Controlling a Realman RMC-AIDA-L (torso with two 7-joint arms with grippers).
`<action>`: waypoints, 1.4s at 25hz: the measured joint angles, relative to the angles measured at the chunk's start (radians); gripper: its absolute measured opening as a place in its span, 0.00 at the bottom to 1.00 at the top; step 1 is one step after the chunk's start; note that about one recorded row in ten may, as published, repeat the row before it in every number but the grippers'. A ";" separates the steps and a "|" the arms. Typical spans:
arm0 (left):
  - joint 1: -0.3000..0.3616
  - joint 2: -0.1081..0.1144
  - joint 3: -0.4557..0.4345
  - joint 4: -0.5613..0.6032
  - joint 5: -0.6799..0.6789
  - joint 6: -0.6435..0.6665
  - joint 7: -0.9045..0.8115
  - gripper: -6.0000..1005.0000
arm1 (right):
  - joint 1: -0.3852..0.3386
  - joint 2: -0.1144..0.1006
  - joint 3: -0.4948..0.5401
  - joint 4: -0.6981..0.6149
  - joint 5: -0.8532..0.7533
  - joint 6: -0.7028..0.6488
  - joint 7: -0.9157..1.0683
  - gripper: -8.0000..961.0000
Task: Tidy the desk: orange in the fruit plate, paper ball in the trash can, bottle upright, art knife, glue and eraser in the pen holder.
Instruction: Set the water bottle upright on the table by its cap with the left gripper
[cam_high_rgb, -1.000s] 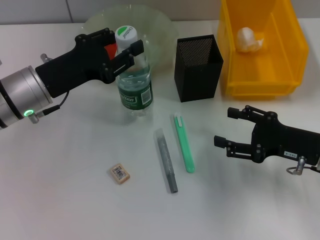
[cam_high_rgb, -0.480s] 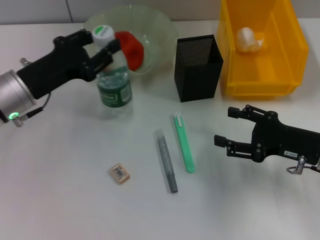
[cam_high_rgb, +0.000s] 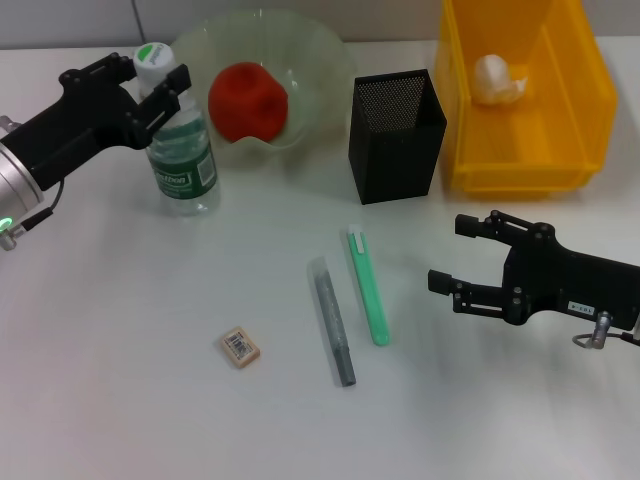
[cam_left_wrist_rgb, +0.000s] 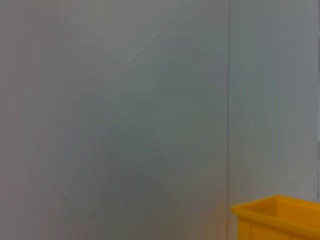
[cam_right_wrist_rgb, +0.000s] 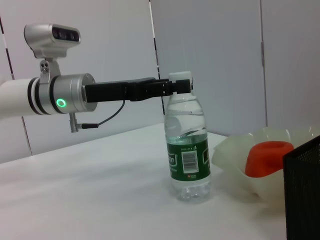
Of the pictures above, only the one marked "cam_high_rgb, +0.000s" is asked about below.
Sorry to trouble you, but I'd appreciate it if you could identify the grey pen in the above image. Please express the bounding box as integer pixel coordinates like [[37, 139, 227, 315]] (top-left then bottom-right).
[[307, 255, 357, 388]]

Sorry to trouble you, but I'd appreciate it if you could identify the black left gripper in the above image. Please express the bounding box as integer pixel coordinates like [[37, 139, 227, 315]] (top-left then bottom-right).
[[0, 53, 193, 192]]

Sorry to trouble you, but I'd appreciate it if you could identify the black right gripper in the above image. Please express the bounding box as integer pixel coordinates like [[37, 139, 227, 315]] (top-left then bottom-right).
[[427, 209, 640, 334]]

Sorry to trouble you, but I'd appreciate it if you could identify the right gripper cable with plug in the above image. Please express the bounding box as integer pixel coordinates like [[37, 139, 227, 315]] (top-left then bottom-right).
[[572, 309, 640, 351]]

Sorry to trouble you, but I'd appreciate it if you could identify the black mesh pen holder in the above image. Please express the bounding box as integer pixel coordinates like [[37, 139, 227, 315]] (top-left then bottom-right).
[[348, 68, 448, 206]]

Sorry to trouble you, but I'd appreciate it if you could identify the pale green glass fruit bowl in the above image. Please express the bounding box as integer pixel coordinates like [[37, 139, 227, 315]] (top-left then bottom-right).
[[167, 10, 359, 169]]

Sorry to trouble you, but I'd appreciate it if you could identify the clear green-label water bottle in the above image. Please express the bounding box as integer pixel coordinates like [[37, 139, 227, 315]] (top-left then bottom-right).
[[132, 42, 221, 217]]

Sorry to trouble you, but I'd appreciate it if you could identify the yellow plastic bin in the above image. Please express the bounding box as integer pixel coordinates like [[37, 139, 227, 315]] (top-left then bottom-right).
[[433, 0, 621, 201]]

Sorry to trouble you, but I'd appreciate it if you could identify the white paper ball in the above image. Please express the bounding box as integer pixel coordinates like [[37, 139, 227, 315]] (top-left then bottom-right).
[[472, 53, 531, 106]]

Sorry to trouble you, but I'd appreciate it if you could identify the beige eraser with barcode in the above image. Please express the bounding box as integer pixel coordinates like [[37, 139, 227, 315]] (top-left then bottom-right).
[[218, 325, 262, 371]]

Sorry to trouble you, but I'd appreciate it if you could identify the left gripper cable with plug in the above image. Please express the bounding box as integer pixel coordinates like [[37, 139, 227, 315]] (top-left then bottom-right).
[[0, 115, 66, 251]]

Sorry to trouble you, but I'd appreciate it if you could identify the gripper cable with plug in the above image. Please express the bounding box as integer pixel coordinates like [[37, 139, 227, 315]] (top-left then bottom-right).
[[572, 309, 640, 351], [0, 115, 66, 251]]

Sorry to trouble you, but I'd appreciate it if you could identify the green pen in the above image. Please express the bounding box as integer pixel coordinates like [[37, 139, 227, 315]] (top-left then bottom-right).
[[342, 224, 391, 348]]

